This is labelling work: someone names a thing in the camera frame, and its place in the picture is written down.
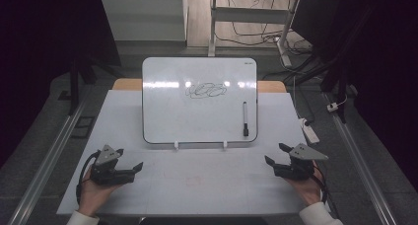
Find person's right hand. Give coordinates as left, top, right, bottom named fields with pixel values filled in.
left=285, top=164, right=325, bottom=207

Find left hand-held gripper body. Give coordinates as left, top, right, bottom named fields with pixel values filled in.
left=90, top=144, right=136, bottom=187

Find black and white marker pen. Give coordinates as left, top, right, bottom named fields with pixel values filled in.
left=242, top=101, right=249, bottom=137

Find aluminium rail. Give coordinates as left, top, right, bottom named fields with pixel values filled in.
left=322, top=92, right=399, bottom=225
left=7, top=95, right=87, bottom=225

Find tangle of black floor cables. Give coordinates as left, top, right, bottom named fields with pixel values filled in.
left=215, top=0, right=314, bottom=56

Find black floor plate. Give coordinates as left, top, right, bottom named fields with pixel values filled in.
left=70, top=115, right=97, bottom=140

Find white table cover sheet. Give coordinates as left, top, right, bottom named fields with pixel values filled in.
left=56, top=89, right=312, bottom=217

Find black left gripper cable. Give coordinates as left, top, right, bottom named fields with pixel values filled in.
left=75, top=149, right=102, bottom=205

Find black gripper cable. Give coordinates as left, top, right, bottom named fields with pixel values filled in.
left=75, top=149, right=102, bottom=205
left=313, top=165, right=330, bottom=204

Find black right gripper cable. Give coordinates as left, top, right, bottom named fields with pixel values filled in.
left=313, top=165, right=330, bottom=204

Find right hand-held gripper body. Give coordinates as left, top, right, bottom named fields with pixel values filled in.
left=273, top=142, right=329, bottom=182

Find white whiteboard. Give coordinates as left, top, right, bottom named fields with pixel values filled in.
left=141, top=56, right=259, bottom=145

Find person's left hand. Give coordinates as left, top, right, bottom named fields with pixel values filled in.
left=78, top=167, right=123, bottom=217

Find black metal stand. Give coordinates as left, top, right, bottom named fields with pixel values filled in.
left=67, top=55, right=116, bottom=116

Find white metal desk frame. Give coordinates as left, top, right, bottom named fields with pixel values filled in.
left=207, top=0, right=301, bottom=68

